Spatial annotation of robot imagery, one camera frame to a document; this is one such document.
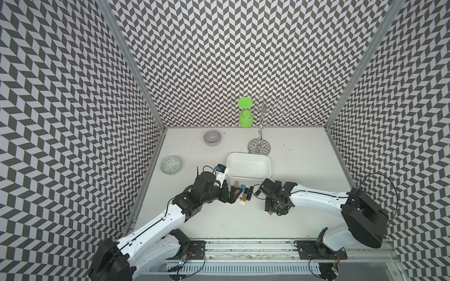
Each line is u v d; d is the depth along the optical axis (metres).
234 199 0.68
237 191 0.74
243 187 0.91
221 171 0.69
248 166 0.98
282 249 0.75
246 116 0.79
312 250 0.73
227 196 0.67
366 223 0.43
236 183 0.91
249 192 0.89
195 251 0.72
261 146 1.05
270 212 0.82
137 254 0.42
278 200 0.62
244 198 0.85
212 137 1.08
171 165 0.99
